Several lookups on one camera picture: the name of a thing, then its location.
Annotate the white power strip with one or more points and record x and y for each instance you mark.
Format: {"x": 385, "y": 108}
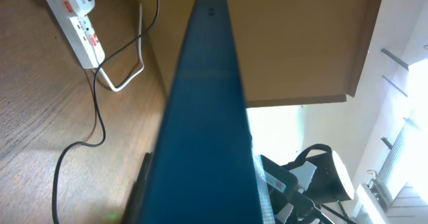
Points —
{"x": 82, "y": 37}

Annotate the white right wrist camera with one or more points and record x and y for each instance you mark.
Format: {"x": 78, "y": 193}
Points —
{"x": 304, "y": 175}

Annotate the white USB charger plug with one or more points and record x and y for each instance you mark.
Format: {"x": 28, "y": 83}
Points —
{"x": 75, "y": 0}

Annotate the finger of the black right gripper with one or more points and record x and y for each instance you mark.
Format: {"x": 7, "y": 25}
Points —
{"x": 135, "y": 199}

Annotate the blue Galaxy smartphone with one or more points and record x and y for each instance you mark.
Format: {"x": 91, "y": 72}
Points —
{"x": 206, "y": 101}

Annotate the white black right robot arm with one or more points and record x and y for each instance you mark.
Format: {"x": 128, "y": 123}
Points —
{"x": 324, "y": 180}

